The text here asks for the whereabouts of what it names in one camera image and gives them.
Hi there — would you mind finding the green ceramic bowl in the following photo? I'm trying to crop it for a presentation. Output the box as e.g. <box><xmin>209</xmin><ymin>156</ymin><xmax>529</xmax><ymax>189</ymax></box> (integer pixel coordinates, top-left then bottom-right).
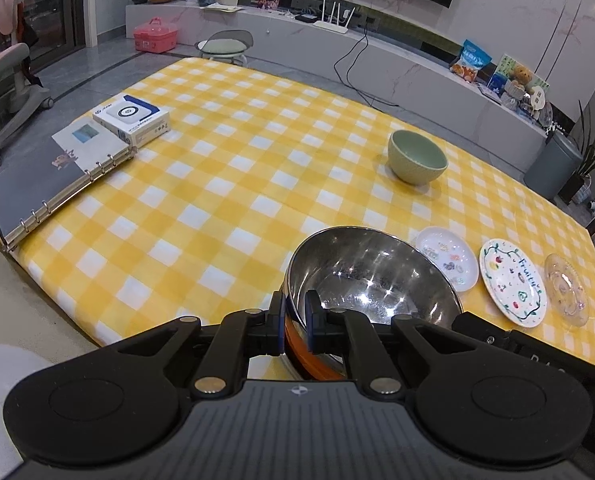
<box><xmin>388</xmin><ymin>129</ymin><xmax>449</xmax><ymax>185</ymax></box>

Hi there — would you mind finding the white router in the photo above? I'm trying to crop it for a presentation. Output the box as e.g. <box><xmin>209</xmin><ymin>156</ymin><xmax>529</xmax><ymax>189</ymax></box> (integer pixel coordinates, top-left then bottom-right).
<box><xmin>312</xmin><ymin>0</ymin><xmax>357</xmax><ymax>35</ymax></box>

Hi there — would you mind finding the white marble cabinet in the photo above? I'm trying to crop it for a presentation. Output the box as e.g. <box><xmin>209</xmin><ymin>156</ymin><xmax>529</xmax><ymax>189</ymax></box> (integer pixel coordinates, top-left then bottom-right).
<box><xmin>125</xmin><ymin>0</ymin><xmax>575</xmax><ymax>161</ymax></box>

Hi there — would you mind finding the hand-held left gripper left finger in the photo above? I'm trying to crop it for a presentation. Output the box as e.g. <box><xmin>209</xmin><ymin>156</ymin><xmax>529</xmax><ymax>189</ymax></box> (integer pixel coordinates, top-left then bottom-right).
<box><xmin>100</xmin><ymin>291</ymin><xmax>286</xmax><ymax>397</ymax></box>

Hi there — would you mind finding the white cardboard box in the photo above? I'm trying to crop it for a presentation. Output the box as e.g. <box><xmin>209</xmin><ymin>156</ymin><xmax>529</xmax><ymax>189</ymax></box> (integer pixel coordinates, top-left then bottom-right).
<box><xmin>92</xmin><ymin>94</ymin><xmax>172</xmax><ymax>149</ymax></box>

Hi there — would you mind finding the teddy bear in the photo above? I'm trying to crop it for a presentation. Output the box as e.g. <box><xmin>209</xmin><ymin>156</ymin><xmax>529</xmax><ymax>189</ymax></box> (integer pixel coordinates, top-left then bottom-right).
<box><xmin>502</xmin><ymin>66</ymin><xmax>534</xmax><ymax>111</ymax></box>

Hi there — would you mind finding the black cable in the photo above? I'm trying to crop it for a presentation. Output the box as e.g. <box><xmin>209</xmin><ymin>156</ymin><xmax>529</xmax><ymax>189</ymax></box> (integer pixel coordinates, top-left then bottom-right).
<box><xmin>333</xmin><ymin>22</ymin><xmax>401</xmax><ymax>107</ymax></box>

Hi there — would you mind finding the yellow checkered tablecloth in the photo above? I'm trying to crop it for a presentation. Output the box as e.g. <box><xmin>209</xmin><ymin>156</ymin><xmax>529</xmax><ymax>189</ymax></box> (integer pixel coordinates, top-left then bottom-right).
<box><xmin>0</xmin><ymin>56</ymin><xmax>595</xmax><ymax>378</ymax></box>

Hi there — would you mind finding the pink storage box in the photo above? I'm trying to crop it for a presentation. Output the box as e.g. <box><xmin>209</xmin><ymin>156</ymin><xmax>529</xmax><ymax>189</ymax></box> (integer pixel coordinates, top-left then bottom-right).
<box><xmin>133</xmin><ymin>17</ymin><xmax>179</xmax><ymax>54</ymax></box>

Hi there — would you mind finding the white fruit print plate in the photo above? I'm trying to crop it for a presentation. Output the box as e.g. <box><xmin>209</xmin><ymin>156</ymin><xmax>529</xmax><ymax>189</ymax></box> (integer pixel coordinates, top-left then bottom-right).
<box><xmin>479</xmin><ymin>238</ymin><xmax>549</xmax><ymax>329</ymax></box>

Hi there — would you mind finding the blue snack bag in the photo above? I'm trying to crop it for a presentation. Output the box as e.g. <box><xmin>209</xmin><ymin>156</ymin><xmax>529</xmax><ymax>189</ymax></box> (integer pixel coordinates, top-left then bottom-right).
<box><xmin>450</xmin><ymin>40</ymin><xmax>494</xmax><ymax>84</ymax></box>

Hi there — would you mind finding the pink office chair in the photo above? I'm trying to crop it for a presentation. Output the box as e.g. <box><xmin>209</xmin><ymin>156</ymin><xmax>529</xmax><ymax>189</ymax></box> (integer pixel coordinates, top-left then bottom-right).
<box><xmin>0</xmin><ymin>0</ymin><xmax>56</xmax><ymax>169</ymax></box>

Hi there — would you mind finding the grey ring binder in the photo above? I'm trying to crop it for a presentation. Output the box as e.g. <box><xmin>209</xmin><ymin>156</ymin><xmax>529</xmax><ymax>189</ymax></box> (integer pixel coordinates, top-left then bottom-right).
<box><xmin>0</xmin><ymin>121</ymin><xmax>138</xmax><ymax>254</ymax></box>

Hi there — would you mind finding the orange bowl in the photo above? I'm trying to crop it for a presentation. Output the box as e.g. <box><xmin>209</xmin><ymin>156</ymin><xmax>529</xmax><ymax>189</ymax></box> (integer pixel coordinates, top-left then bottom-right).
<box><xmin>284</xmin><ymin>317</ymin><xmax>348</xmax><ymax>382</ymax></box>

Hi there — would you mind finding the small white sticker plate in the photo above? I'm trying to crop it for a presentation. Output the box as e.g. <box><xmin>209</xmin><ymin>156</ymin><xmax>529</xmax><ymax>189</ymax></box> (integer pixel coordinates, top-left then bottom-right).
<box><xmin>415</xmin><ymin>226</ymin><xmax>479</xmax><ymax>292</ymax></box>

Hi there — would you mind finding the potted plant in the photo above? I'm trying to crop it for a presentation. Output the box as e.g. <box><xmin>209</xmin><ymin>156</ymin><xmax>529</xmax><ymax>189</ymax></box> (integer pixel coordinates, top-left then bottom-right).
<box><xmin>557</xmin><ymin>102</ymin><xmax>595</xmax><ymax>206</ymax></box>

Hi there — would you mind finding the clear glass plate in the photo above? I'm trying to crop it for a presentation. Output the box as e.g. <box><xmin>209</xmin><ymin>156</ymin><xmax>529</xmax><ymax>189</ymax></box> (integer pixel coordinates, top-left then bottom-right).
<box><xmin>544</xmin><ymin>253</ymin><xmax>589</xmax><ymax>328</ymax></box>

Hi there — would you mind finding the grey trash can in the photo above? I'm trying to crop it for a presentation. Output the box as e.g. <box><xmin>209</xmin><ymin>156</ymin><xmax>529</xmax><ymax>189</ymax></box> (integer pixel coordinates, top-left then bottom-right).
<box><xmin>523</xmin><ymin>132</ymin><xmax>585</xmax><ymax>203</ymax></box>

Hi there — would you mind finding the stainless steel bowl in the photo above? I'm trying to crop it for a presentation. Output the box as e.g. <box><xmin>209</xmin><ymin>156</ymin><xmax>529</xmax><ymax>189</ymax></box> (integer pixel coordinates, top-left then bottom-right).
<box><xmin>283</xmin><ymin>226</ymin><xmax>465</xmax><ymax>333</ymax></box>

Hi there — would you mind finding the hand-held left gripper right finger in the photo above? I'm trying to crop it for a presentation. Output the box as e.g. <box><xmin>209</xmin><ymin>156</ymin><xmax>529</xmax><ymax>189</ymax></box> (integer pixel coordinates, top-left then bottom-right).
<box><xmin>304</xmin><ymin>291</ymin><xmax>499</xmax><ymax>395</ymax></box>

